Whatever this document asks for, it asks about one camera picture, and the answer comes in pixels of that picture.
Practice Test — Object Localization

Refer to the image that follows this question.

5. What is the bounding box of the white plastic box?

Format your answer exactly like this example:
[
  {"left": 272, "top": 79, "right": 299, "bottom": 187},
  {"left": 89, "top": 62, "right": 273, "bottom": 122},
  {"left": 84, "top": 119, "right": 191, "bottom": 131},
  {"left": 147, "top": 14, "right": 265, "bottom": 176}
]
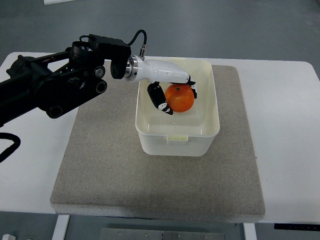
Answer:
[{"left": 135, "top": 58, "right": 220, "bottom": 157}]

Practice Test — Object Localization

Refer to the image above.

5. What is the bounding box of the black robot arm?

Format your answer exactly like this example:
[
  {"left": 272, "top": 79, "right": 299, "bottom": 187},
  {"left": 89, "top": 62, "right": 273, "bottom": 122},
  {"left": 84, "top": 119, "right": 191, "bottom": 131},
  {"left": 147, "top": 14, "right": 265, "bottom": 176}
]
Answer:
[{"left": 0, "top": 34, "right": 197, "bottom": 125}]

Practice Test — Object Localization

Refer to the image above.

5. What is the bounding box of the white table leg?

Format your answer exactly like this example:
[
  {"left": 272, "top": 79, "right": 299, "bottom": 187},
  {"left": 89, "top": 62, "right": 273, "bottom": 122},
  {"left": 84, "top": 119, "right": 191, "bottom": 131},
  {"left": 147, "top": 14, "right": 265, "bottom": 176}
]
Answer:
[
  {"left": 52, "top": 214, "right": 70, "bottom": 240},
  {"left": 243, "top": 223, "right": 257, "bottom": 240}
]

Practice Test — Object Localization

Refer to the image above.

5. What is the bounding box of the grey metal base plate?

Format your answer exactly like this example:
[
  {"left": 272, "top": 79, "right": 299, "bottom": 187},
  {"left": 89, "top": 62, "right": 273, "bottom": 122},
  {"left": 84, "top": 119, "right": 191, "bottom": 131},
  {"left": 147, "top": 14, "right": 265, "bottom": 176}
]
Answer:
[{"left": 99, "top": 228, "right": 226, "bottom": 240}]

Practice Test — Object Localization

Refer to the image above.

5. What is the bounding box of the white table leg left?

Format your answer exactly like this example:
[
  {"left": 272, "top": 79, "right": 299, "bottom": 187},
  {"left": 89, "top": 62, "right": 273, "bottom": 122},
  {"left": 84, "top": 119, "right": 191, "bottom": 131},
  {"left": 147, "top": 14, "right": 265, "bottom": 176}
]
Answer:
[{"left": 52, "top": 214, "right": 70, "bottom": 240}]

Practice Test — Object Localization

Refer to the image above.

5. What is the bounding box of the small white floor object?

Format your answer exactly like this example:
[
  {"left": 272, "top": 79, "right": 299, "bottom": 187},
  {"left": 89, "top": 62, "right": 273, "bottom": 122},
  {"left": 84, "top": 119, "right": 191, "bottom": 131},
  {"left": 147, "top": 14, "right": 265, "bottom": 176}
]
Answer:
[{"left": 2, "top": 233, "right": 16, "bottom": 240}]

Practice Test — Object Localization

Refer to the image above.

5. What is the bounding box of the black cable loop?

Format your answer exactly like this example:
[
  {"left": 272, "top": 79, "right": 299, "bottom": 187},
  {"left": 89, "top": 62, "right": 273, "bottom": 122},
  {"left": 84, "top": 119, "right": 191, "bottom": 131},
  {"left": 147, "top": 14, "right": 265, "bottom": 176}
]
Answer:
[{"left": 0, "top": 132, "right": 21, "bottom": 163}]

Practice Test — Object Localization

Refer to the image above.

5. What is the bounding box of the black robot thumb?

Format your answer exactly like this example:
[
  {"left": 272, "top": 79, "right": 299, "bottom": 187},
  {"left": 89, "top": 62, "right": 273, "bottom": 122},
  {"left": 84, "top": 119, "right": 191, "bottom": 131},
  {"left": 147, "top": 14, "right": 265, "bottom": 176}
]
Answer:
[{"left": 147, "top": 82, "right": 174, "bottom": 115}]

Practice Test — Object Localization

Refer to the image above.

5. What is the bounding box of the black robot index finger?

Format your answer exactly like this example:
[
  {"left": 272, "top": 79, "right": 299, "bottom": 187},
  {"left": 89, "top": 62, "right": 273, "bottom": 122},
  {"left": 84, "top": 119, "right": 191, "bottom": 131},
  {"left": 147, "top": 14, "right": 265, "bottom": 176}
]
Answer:
[{"left": 186, "top": 76, "right": 198, "bottom": 99}]

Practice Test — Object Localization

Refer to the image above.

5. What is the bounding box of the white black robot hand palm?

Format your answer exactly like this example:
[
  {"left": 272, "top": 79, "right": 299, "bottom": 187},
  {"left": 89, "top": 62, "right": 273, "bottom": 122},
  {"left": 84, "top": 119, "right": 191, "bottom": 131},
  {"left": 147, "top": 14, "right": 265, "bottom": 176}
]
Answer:
[{"left": 124, "top": 55, "right": 191, "bottom": 84}]

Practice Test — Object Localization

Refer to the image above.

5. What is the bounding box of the white object at top edge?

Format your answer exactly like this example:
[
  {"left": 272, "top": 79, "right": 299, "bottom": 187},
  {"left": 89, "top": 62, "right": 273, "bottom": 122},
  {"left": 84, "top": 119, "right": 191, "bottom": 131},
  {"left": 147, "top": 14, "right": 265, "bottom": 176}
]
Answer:
[{"left": 43, "top": 0, "right": 73, "bottom": 5}]

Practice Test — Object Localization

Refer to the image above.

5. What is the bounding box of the white table leg right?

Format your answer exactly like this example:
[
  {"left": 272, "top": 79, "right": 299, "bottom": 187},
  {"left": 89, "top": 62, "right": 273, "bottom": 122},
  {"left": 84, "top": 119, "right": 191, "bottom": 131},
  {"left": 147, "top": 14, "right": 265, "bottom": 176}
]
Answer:
[{"left": 243, "top": 223, "right": 257, "bottom": 240}]

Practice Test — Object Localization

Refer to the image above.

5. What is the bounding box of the orange fruit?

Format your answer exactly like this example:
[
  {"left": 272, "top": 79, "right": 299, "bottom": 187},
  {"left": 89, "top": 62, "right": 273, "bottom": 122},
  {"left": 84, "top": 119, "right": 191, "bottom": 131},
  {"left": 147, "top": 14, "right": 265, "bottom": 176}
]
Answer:
[{"left": 164, "top": 83, "right": 195, "bottom": 113}]

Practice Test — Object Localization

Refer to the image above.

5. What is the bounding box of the black control panel strip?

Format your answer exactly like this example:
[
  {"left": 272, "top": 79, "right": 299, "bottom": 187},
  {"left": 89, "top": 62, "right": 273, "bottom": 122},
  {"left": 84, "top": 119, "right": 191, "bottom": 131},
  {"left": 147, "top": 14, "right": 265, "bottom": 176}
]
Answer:
[{"left": 274, "top": 223, "right": 320, "bottom": 232}]

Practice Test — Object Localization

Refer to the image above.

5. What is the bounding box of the grey felt mat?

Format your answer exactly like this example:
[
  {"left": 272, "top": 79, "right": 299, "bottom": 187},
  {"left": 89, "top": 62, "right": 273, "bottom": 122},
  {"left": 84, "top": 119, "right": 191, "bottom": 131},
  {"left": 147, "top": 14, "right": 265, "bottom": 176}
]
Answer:
[{"left": 50, "top": 60, "right": 265, "bottom": 223}]

